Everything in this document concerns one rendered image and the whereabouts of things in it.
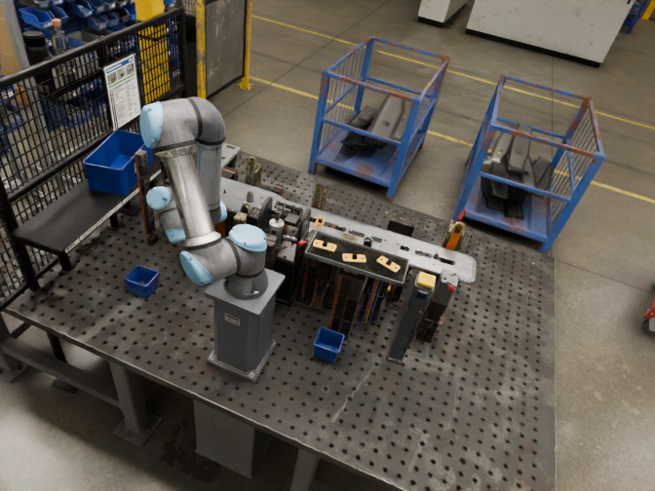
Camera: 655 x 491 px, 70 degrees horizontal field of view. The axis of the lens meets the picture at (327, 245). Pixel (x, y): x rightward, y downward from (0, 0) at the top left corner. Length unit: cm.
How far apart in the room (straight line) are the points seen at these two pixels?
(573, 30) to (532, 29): 65
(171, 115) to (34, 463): 180
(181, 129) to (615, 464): 275
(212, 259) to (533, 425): 139
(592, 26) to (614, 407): 735
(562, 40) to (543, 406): 813
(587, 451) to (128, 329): 244
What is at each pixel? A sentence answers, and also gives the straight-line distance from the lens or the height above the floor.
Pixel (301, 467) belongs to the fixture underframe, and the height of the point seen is 44.
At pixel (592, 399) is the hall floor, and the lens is 337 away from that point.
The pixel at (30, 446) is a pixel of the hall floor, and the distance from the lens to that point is 271.
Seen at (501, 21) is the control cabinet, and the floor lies 34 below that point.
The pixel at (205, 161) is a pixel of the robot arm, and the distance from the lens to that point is 154.
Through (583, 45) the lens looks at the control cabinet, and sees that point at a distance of 976.
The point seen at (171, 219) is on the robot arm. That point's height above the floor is 126.
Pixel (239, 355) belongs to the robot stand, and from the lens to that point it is 180.
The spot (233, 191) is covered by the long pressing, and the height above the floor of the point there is 100.
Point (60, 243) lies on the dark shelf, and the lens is 198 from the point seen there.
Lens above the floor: 228
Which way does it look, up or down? 40 degrees down
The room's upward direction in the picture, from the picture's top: 11 degrees clockwise
